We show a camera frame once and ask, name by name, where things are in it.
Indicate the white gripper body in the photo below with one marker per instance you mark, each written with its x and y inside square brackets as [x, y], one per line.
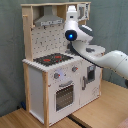
[72, 14]

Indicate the white toy microwave door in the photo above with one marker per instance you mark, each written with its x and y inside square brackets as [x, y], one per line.
[83, 12]

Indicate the stove knob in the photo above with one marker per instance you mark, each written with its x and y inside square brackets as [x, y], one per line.
[74, 69]
[56, 75]

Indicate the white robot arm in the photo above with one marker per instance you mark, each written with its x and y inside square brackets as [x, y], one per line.
[80, 37]

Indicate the wooden toy kitchen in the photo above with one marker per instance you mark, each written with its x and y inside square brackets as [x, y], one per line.
[42, 41]

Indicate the grey range hood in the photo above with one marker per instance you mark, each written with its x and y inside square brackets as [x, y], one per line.
[45, 16]

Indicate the black toy stovetop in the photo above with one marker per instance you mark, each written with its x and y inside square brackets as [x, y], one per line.
[52, 59]

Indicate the white cabinet door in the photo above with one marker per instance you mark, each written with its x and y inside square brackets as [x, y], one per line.
[90, 82]

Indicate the toy oven door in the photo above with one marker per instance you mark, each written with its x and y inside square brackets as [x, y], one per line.
[63, 97]

